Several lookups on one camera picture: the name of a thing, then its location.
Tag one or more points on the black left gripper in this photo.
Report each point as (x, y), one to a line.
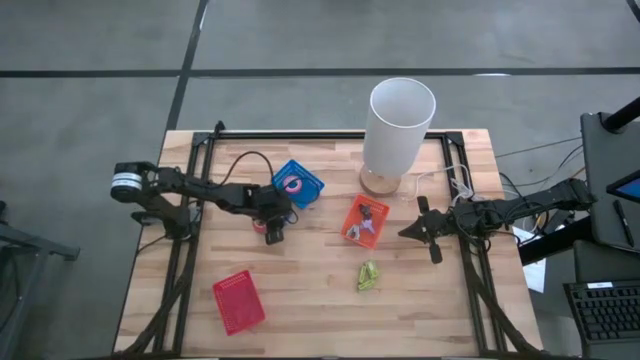
(270, 205)

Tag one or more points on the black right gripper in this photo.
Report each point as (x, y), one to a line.
(437, 222)

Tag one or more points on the pink tape roll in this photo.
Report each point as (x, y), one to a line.
(286, 185)

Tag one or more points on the red tape roll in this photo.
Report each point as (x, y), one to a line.
(259, 228)

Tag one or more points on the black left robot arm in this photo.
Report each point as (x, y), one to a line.
(200, 190)

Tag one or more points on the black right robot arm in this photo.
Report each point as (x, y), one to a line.
(550, 197)

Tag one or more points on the blue plastic basket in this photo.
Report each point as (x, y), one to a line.
(312, 189)

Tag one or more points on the orange plastic basket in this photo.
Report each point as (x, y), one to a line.
(380, 215)

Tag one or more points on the green staples box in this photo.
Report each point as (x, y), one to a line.
(373, 269)
(362, 274)

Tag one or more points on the green crumpled object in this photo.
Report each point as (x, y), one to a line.
(366, 285)

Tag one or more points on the red plastic basket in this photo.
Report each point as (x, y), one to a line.
(239, 305)

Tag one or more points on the white table lamp wooden base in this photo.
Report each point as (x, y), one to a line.
(400, 125)

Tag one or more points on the white paper sheet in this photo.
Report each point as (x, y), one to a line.
(535, 275)

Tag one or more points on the black desk beam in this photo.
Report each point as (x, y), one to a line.
(550, 245)

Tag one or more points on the grey side table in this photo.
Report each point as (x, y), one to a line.
(605, 150)

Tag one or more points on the black keyboard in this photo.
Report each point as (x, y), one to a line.
(605, 312)

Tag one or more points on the black pen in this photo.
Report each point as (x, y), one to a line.
(623, 222)

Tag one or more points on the tablet with blue screen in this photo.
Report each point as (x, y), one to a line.
(631, 189)

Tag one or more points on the black pole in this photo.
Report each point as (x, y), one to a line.
(622, 116)

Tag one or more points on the grey metal stand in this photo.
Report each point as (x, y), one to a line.
(35, 245)

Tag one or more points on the black table frame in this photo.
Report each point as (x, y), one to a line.
(300, 135)

